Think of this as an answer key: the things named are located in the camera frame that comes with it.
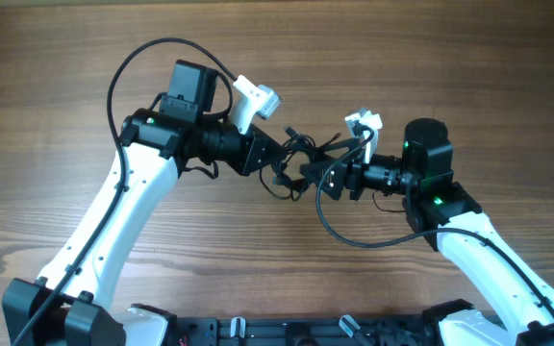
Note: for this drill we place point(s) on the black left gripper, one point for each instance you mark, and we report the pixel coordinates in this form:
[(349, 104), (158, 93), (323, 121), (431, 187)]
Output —
[(250, 159)]

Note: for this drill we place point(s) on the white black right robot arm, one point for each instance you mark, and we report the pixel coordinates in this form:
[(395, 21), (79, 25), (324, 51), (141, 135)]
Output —
[(439, 210)]

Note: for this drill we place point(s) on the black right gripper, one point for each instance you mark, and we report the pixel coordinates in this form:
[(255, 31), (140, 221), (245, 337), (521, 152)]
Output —
[(341, 168)]

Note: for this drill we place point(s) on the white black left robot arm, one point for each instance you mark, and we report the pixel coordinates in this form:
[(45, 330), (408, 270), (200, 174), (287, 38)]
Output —
[(205, 114)]

